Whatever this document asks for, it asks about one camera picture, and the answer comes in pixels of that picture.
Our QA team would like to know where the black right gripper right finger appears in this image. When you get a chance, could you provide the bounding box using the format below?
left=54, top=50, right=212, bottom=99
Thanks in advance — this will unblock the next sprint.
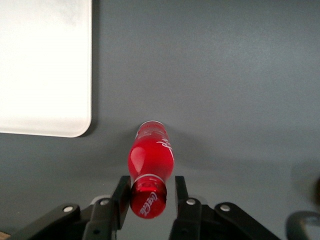
left=169, top=175, right=281, bottom=240

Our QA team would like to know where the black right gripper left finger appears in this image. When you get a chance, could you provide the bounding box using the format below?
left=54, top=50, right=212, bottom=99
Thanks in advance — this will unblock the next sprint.
left=7, top=175, right=132, bottom=240

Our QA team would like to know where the red coke bottle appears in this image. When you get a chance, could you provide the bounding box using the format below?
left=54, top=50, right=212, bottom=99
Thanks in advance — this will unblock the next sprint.
left=127, top=120, right=175, bottom=220

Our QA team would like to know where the cream plastic tray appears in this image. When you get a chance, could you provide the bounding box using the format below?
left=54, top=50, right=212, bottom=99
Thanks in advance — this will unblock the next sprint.
left=0, top=0, right=93, bottom=139

